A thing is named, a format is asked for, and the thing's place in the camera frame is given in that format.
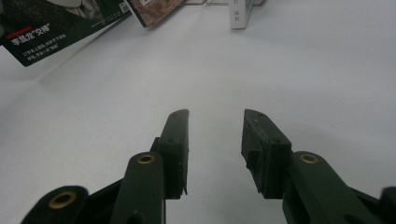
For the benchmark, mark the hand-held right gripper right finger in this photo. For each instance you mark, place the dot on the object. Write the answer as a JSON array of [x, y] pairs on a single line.
[[267, 161]]

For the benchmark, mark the white picture grid book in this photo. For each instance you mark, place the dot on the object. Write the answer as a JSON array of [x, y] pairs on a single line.
[[238, 17]]

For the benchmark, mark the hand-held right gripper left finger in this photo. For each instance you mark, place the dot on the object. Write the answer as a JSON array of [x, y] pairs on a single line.
[[174, 155]]

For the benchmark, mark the white table cover board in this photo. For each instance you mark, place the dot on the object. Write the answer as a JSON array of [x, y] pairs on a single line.
[[218, 77]]

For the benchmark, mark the dark glossy magazine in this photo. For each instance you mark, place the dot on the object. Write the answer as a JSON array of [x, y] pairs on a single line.
[[46, 37]]

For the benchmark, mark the purple and brown cover book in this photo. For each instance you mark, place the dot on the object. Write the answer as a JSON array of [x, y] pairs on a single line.
[[155, 12]]

